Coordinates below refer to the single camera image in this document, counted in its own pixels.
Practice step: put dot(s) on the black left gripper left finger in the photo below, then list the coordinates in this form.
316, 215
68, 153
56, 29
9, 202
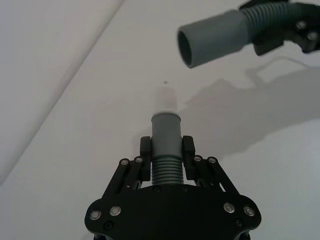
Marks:
130, 175

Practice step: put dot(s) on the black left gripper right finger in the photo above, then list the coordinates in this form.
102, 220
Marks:
207, 175

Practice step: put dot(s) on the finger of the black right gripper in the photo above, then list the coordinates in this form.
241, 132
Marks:
251, 3
271, 41

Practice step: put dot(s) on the white table cloth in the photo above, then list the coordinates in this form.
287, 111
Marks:
100, 125

